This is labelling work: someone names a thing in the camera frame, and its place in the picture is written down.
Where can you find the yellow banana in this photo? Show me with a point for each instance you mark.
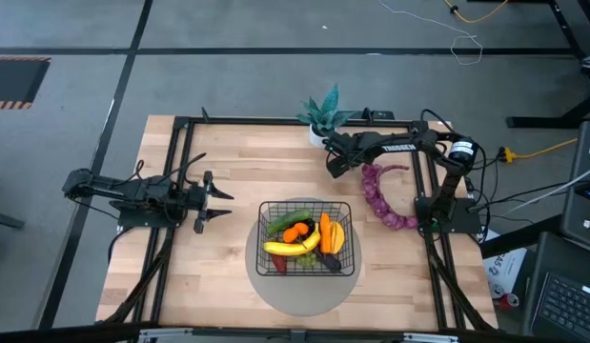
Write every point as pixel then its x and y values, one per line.
pixel 290 248

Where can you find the white printed paper sign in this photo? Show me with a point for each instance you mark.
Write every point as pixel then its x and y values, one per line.
pixel 502 269

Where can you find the round grey mat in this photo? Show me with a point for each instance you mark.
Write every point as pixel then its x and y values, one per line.
pixel 304 295

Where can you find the grey stand foot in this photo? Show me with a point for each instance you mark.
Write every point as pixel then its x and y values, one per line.
pixel 6 220

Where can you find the black laptop keyboard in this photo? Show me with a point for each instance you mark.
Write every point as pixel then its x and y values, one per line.
pixel 566 305

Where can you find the black desk leg frame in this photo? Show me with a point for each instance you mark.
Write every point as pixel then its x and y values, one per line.
pixel 568 114

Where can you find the black hazard-striped floor mat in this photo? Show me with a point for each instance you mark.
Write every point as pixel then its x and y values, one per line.
pixel 13 81

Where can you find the dark red pepper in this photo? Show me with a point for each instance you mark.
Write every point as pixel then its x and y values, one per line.
pixel 279 263

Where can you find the small orange round fruit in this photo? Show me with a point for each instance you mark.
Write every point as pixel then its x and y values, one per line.
pixel 294 232

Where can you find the dark purple long eggplant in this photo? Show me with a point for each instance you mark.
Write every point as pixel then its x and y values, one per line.
pixel 330 263

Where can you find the black desk edge bar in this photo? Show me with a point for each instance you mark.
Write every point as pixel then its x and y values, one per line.
pixel 518 232

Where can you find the potted green succulent plant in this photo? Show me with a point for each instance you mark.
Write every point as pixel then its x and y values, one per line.
pixel 323 116

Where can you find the orange carrot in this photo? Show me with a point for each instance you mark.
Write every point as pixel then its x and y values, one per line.
pixel 325 233

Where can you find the green cucumber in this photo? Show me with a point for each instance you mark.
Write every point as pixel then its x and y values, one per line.
pixel 290 220

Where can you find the black aluminium table frame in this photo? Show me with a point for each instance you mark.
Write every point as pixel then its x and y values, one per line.
pixel 251 121

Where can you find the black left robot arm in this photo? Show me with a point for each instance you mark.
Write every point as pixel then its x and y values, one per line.
pixel 132 188

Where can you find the red soda can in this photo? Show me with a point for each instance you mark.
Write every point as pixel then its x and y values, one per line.
pixel 496 291
pixel 512 300

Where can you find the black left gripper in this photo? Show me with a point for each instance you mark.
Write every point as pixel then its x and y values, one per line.
pixel 203 200

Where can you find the dark open laptop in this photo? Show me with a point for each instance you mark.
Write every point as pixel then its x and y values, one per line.
pixel 583 200

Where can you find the green grape bunch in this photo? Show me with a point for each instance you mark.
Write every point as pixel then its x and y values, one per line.
pixel 308 259

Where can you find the yellow orange mango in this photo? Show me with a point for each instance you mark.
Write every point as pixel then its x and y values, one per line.
pixel 339 238

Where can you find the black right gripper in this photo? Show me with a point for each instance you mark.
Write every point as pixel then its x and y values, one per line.
pixel 349 148

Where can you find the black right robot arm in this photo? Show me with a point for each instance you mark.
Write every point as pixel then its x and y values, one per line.
pixel 442 190

